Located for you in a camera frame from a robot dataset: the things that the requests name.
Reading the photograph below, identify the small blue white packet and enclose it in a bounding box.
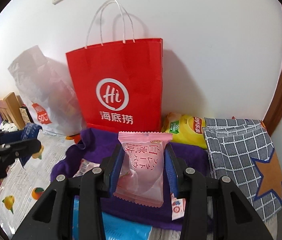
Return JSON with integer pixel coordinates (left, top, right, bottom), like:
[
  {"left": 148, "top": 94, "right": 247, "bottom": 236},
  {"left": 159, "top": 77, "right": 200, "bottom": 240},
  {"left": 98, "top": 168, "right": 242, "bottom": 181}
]
[{"left": 19, "top": 123, "right": 42, "bottom": 167}]

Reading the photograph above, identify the Lotso lollipop snack packet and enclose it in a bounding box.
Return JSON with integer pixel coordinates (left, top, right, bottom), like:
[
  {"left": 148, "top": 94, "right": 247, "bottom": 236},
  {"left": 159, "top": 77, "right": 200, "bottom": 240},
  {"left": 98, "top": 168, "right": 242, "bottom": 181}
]
[{"left": 170, "top": 193, "right": 186, "bottom": 220}]

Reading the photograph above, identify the pink yellow candy packet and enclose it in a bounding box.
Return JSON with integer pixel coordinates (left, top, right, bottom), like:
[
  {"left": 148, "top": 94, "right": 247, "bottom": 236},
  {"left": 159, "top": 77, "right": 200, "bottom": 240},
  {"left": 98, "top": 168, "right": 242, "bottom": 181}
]
[{"left": 73, "top": 159, "right": 100, "bottom": 178}]

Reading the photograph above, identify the light pink pastry packet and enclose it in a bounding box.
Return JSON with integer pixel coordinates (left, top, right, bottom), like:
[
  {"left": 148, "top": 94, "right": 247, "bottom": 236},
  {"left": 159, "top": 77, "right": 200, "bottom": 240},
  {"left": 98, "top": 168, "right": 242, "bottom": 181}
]
[{"left": 114, "top": 132, "right": 172, "bottom": 207}]

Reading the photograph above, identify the wooden headboard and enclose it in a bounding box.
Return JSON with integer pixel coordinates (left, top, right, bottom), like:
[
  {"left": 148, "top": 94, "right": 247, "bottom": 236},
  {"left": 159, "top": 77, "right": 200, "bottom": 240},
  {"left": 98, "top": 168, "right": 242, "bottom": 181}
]
[{"left": 0, "top": 92, "right": 25, "bottom": 130}]

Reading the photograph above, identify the patterned box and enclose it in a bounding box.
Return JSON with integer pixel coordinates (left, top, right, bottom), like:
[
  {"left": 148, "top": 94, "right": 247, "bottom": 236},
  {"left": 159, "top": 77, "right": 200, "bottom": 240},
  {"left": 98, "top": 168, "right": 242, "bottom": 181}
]
[{"left": 19, "top": 105, "right": 33, "bottom": 124}]

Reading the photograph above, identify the blue tissue pack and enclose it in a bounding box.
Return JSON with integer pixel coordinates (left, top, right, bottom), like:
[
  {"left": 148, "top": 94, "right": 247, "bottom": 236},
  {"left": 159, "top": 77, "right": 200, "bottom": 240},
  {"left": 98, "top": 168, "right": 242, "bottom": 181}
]
[{"left": 72, "top": 196, "right": 152, "bottom": 240}]

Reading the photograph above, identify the grey checked star cloth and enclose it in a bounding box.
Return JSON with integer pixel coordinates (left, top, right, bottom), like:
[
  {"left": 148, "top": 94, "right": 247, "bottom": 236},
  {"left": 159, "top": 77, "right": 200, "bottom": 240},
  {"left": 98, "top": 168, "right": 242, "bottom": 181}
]
[{"left": 202, "top": 118, "right": 282, "bottom": 222}]

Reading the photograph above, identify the white Miniso plastic bag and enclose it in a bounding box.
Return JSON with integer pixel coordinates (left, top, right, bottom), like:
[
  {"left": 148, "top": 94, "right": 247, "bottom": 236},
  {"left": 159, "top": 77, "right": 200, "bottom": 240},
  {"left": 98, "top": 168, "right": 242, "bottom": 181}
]
[{"left": 8, "top": 46, "right": 86, "bottom": 136}]

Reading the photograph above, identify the yellow chips bag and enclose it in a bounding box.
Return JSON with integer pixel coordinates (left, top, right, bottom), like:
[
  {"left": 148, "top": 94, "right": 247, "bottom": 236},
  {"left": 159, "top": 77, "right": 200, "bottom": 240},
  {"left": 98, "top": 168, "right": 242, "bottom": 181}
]
[{"left": 161, "top": 113, "right": 207, "bottom": 150}]

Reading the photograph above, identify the purple towel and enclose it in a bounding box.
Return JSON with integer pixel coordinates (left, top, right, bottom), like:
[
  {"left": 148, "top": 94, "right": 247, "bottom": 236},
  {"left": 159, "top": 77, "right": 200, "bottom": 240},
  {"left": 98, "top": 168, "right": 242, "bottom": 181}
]
[{"left": 50, "top": 127, "right": 211, "bottom": 231}]

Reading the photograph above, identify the red Haidilao paper bag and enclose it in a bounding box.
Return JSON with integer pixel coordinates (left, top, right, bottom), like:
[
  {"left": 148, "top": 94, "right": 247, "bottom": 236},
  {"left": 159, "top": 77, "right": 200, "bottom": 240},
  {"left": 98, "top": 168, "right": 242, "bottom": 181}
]
[{"left": 65, "top": 0, "right": 164, "bottom": 133}]

